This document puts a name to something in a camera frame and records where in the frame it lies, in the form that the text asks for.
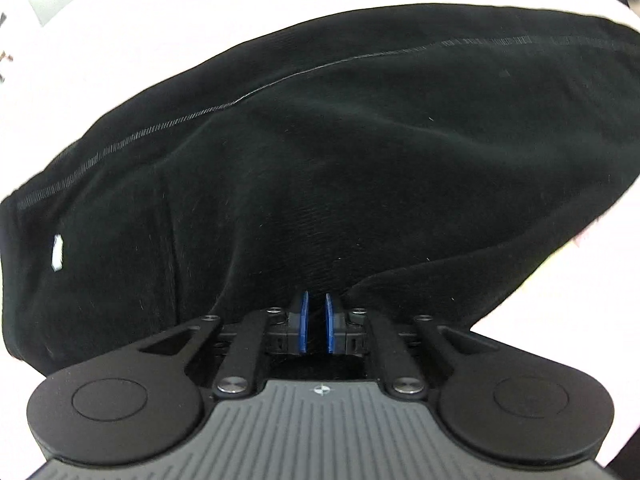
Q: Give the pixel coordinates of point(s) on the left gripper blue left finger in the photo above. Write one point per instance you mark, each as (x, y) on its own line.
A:
(250, 345)

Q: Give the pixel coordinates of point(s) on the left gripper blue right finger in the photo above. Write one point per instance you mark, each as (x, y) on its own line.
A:
(369, 335)

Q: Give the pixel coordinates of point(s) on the black pants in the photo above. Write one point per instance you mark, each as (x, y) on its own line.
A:
(423, 158)

